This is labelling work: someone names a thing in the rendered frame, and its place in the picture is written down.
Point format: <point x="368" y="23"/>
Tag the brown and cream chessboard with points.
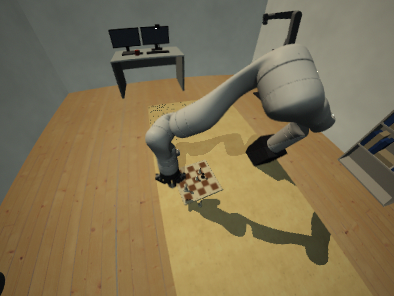
<point x="200" y="188"/>

